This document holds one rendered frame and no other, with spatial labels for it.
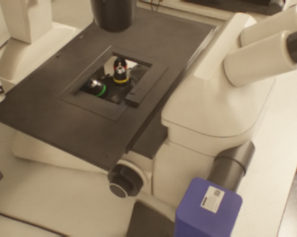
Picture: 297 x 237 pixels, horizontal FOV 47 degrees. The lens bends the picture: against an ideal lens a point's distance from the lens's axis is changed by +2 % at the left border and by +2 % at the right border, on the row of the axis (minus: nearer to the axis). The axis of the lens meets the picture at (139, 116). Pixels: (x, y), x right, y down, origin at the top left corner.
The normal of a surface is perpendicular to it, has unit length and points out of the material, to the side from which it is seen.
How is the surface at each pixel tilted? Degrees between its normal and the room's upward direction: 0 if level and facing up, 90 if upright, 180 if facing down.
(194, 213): 0
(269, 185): 0
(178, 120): 86
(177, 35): 0
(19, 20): 90
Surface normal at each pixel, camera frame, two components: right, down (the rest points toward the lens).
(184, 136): -0.49, 0.64
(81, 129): -0.04, -0.69
